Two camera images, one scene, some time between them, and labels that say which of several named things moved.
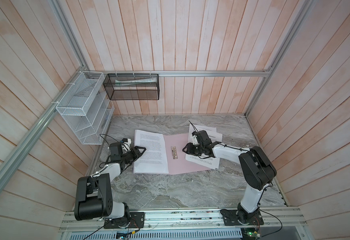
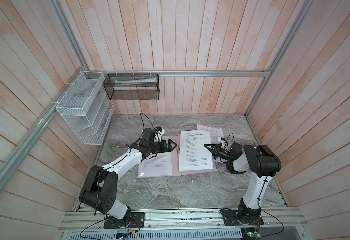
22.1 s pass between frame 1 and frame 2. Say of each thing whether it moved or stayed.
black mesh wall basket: stayed
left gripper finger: moved
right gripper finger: moved
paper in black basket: stayed
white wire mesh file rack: stayed
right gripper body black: moved
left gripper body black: moved
